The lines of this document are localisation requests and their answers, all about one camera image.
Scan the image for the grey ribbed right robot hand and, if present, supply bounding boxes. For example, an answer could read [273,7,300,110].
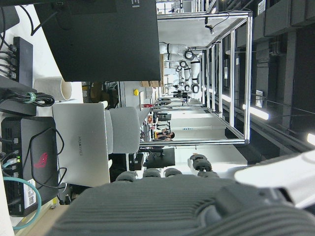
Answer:
[54,153,315,236]

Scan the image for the white paper cup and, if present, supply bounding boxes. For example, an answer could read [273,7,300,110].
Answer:
[34,76,72,102]

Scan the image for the person in black shirt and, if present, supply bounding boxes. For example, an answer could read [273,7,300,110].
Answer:
[155,131,176,142]

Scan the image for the grey office chair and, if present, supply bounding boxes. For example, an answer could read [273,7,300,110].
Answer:
[104,107,140,154]

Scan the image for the silver Huawei laptop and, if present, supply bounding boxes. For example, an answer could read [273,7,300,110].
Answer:
[52,102,111,184]

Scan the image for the black ROG mini computer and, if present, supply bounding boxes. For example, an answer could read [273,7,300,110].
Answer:
[1,116,60,217]

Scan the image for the white humanoid robot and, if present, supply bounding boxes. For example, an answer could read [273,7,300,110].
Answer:
[159,42,200,93]

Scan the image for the black computer monitor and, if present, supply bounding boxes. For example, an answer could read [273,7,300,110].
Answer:
[33,0,161,82]

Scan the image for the teal network cable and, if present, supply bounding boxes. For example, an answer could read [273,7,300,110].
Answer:
[1,158,42,231]

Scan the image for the aluminium frame cage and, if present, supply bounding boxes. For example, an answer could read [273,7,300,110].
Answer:
[139,9,253,146]

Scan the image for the coiled black cable bundle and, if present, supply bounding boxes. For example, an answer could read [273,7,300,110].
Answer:
[4,89,55,108]

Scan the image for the black network switch box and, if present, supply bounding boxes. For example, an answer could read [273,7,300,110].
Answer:
[12,36,33,88]

